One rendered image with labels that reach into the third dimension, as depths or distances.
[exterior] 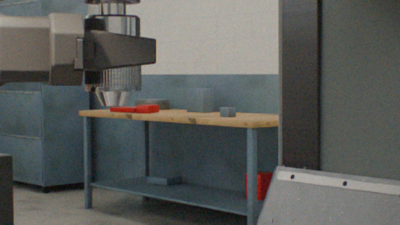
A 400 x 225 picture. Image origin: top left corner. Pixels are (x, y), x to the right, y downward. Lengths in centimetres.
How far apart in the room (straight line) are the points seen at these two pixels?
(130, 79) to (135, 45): 3
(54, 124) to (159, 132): 116
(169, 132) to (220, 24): 121
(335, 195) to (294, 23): 22
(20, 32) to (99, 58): 6
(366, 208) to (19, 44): 47
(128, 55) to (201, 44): 631
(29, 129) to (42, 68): 752
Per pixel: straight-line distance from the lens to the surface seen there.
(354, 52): 93
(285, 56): 100
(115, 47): 62
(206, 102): 643
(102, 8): 64
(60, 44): 58
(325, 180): 96
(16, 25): 60
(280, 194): 99
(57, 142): 798
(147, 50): 62
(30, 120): 808
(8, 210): 95
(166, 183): 678
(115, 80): 62
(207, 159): 690
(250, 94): 645
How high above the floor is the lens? 122
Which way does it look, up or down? 3 degrees down
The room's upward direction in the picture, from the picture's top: straight up
